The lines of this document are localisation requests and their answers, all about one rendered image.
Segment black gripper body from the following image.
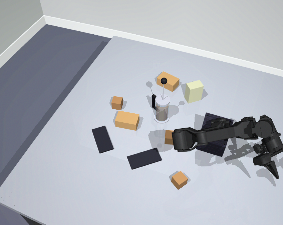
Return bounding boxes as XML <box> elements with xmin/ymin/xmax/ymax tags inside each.
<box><xmin>253</xmin><ymin>131</ymin><xmax>283</xmax><ymax>165</ymax></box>

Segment glass french press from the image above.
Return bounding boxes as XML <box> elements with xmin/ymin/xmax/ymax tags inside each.
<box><xmin>152</xmin><ymin>78</ymin><xmax>170</xmax><ymax>124</ymax></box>

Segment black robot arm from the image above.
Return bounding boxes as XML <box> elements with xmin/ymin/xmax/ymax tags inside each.
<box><xmin>172</xmin><ymin>115</ymin><xmax>276</xmax><ymax>154</ymax></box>

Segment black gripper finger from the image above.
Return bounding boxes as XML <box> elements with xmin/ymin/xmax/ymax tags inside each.
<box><xmin>259</xmin><ymin>160</ymin><xmax>279</xmax><ymax>179</ymax></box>

